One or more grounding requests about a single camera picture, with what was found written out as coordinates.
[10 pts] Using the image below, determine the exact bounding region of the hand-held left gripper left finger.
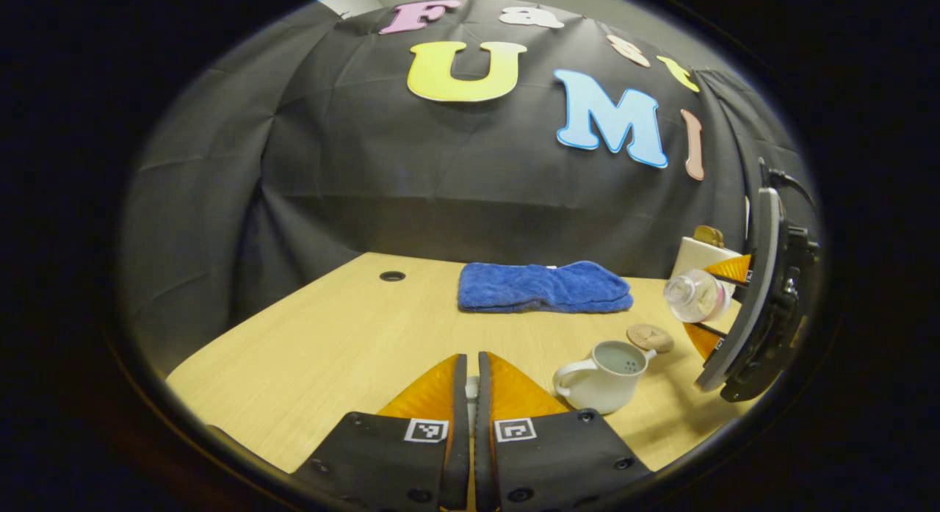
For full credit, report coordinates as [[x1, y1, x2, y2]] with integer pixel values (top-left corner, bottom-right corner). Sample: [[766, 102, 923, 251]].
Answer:
[[294, 353, 471, 512]]

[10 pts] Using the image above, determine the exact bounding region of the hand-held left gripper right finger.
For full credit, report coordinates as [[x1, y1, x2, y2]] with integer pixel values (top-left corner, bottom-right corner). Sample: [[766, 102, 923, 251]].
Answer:
[[474, 350, 654, 512]]

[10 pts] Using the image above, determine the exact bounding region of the clear water bottle pink label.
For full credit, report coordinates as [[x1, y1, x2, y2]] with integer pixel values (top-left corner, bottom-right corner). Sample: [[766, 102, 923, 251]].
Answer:
[[663, 269, 733, 323]]

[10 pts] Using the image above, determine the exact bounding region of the round brown coaster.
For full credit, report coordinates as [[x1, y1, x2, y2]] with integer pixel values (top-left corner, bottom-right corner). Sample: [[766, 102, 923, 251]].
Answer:
[[626, 323, 674, 353]]

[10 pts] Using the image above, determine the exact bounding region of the white teacup with spout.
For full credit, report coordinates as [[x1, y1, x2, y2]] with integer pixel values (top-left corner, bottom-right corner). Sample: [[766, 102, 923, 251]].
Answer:
[[552, 340, 657, 415]]

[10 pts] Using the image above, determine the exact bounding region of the white toaster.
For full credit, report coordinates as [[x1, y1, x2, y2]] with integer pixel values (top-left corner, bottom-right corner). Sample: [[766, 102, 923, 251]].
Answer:
[[672, 237, 744, 279]]

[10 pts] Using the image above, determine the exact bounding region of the blue towel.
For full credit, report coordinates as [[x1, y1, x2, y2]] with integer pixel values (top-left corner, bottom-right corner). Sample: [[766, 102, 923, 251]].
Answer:
[[458, 260, 634, 314]]

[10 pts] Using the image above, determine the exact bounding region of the black backdrop cloth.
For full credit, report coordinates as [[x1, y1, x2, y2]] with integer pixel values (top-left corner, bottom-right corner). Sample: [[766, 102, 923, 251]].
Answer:
[[121, 0, 816, 366]]

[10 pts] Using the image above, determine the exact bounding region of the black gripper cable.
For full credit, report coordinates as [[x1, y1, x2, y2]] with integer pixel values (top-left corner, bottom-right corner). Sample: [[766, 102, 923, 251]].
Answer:
[[759, 158, 817, 208]]

